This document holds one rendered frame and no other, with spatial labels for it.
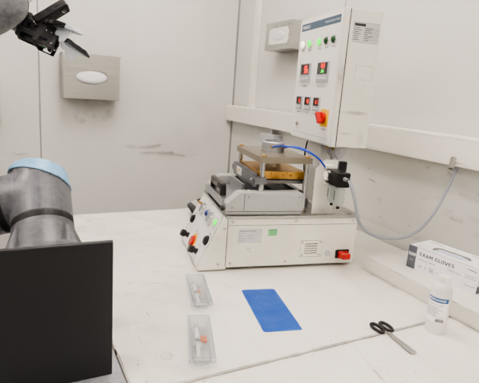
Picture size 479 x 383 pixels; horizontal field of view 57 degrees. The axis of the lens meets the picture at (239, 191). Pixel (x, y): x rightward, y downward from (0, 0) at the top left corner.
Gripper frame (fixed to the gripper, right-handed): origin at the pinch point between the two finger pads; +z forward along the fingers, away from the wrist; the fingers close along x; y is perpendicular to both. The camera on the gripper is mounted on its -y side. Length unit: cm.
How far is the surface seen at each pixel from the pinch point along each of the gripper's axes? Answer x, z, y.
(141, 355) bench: 37, 53, 72
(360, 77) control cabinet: 15, 81, -22
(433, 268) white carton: 12, 124, 23
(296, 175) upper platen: -1, 78, 10
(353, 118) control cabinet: 10, 85, -11
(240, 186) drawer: -5, 62, 20
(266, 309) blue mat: 19, 79, 54
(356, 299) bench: 15, 103, 41
